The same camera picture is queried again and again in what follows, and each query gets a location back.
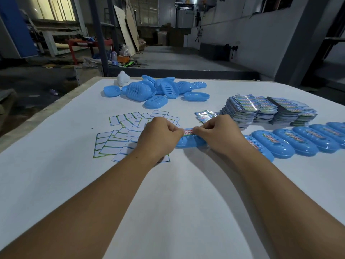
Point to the person's right hand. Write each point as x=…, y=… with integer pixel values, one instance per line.
x=222, y=134

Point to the person's left hand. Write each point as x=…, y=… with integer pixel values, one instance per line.
x=157, y=137

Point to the person's right fingers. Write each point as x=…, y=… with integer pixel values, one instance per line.
x=202, y=128

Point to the person's left fingers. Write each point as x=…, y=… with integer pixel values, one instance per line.
x=176, y=128

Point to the red printed sticker label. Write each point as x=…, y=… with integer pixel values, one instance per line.
x=188, y=131

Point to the blue plastic case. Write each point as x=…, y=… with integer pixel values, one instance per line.
x=188, y=142

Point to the person's right forearm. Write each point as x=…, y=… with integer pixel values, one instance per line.
x=275, y=202

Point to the person's left forearm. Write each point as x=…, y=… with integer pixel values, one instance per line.
x=89, y=210

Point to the small foil printed packets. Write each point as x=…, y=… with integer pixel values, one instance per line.
x=204, y=115

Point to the pile of blue plastic shells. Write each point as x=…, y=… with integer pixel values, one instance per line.
x=151, y=90

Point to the pile of white backing papers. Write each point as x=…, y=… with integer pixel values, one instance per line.
x=118, y=140

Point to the stacks of printed sticker sheets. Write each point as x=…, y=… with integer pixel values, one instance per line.
x=264, y=110

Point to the white plastic object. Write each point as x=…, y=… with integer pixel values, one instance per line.
x=123, y=77

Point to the black box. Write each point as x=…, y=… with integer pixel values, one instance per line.
x=214, y=52

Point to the clear plastic bottle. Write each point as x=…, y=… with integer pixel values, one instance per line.
x=114, y=57

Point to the row of labelled blue cases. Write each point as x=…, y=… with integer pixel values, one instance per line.
x=296, y=138

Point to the leaning wooden boards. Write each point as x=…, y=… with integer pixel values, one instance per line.
x=126, y=26

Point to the plastic bottle on ground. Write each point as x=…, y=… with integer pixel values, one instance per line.
x=53, y=91

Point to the white workbench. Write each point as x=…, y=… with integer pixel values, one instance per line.
x=58, y=37

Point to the blue panel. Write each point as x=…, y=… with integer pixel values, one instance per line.
x=16, y=26

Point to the dark steel post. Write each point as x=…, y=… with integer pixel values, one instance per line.
x=99, y=35

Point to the red metal frame table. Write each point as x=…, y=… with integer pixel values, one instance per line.
x=80, y=44

